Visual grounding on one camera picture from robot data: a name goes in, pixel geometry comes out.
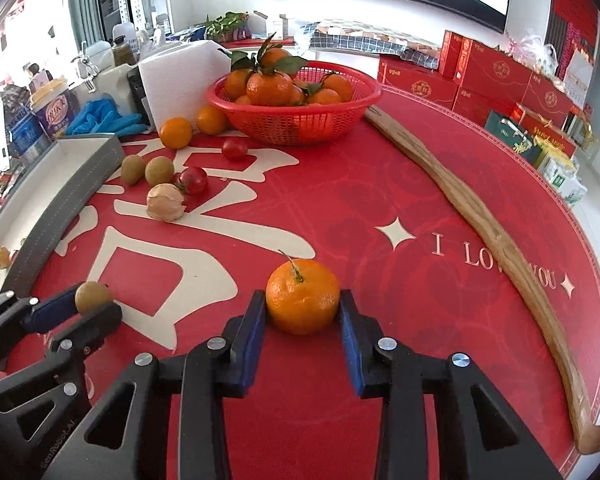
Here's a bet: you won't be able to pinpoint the red wall decoration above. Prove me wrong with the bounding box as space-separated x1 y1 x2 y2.
545 0 600 61

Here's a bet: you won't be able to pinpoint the green potted plant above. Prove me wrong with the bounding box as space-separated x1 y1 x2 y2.
200 11 251 43

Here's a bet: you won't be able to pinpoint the wooden back scratcher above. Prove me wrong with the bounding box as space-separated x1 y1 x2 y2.
364 106 600 456

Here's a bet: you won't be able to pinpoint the red cherry tomato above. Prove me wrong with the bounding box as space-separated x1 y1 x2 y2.
221 137 249 162
172 166 210 197

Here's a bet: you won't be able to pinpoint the small olive-brown round fruit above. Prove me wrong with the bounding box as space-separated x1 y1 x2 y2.
120 155 146 186
75 281 112 313
145 156 176 187

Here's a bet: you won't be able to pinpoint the white low cabinet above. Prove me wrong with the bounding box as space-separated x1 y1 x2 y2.
225 42 381 68

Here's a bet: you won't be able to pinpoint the white green carton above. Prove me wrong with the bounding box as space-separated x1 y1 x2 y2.
537 152 588 208

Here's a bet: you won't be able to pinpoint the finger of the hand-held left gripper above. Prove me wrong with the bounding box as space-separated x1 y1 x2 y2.
0 301 124 437
0 283 84 361

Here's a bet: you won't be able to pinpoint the grey white tray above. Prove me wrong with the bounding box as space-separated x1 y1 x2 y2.
0 133 125 301

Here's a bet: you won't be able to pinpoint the dark blue snack bag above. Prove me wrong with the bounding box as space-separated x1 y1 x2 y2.
0 80 31 126

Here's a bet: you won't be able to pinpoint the plain mandarin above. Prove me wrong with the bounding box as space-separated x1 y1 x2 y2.
196 105 230 136

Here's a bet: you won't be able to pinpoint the small white boxes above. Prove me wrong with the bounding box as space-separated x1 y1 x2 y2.
254 11 298 41

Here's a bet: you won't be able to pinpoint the smooth orange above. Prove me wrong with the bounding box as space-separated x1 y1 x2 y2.
158 117 194 150

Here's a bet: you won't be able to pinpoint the blue drink can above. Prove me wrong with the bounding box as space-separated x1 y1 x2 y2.
5 110 51 158

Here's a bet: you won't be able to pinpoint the silver rabbit figurine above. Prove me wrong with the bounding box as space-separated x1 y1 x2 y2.
75 42 101 93

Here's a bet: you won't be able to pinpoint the red plastic basket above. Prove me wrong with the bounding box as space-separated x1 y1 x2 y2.
206 60 383 147

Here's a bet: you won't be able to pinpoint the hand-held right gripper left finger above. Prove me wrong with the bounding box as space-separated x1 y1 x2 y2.
42 289 268 480

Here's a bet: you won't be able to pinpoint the red apple gift box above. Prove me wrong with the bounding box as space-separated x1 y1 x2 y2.
512 102 578 158

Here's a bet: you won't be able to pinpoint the red printed table mat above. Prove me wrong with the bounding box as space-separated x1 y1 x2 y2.
0 85 600 480

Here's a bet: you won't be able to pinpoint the olive bottle with dark cap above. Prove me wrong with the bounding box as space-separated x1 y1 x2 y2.
111 35 137 67

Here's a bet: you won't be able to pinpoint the desk calendar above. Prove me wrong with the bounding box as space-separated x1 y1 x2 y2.
562 52 596 106

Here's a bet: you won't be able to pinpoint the yellow green box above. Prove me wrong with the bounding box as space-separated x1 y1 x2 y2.
535 137 578 171

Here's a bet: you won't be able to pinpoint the green gift bag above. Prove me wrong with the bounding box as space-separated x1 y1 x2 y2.
484 110 536 161

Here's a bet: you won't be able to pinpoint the black case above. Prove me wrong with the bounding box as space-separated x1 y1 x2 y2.
126 67 148 116

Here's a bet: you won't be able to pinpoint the checked cloth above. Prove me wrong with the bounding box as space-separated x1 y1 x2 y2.
294 20 441 71

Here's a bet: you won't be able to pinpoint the pile of leafy mandarins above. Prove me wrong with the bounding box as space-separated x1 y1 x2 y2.
222 35 356 107

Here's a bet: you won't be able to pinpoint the blue rubber gloves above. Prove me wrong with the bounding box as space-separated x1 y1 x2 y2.
66 98 148 137

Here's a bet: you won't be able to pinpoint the mandarin with stem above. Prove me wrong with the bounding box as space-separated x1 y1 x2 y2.
265 250 342 336

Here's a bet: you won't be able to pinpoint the purple milk tea cup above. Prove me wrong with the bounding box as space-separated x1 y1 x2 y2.
30 77 78 141

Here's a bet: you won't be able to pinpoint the white paper towel roll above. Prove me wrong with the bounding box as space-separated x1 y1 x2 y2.
137 40 232 133

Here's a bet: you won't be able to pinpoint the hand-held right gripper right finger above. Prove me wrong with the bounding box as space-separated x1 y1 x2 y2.
337 289 563 480

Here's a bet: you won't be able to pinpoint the clear plastic gift bag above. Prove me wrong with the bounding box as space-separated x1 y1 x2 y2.
507 30 561 78

